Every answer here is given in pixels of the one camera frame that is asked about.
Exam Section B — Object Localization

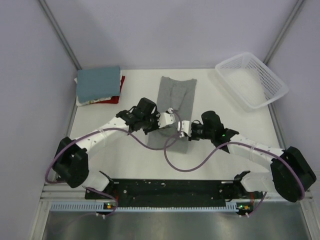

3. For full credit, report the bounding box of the grey t-shirt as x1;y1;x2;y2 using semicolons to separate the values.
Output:
147;76;197;149

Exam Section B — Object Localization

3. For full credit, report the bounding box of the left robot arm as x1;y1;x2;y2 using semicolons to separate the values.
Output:
51;97;160;199

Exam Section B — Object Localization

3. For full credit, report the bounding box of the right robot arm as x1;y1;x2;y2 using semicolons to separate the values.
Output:
188;111;317;203

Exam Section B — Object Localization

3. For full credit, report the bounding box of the folded red t-shirt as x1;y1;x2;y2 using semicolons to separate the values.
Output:
95;75;126;104

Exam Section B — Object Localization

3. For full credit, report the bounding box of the folded blue t-shirt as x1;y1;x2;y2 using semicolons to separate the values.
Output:
77;65;122;97

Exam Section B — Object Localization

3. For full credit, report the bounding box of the white plastic basket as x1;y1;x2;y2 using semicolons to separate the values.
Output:
215;52;289;112

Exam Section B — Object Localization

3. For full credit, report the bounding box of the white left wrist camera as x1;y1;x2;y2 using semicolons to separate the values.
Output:
158;108;176;129

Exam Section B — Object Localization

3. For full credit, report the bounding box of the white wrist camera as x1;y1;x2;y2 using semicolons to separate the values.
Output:
177;120;192;138
158;108;176;129

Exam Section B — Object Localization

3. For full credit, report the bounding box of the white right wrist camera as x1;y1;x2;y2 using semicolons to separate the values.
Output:
177;120;192;138

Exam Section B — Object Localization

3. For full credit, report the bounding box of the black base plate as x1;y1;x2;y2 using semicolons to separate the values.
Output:
84;177;264;208

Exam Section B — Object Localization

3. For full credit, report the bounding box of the slotted cable duct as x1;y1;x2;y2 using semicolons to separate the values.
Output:
50;200;252;212

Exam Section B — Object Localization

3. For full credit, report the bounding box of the left corner aluminium post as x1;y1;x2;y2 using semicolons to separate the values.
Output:
36;0;82;70

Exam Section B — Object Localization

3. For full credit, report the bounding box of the corner aluminium post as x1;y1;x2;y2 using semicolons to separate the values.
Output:
263;0;307;65
36;0;82;70

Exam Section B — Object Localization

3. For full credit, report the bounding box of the right corner aluminium post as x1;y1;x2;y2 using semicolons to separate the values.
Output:
263;0;307;65

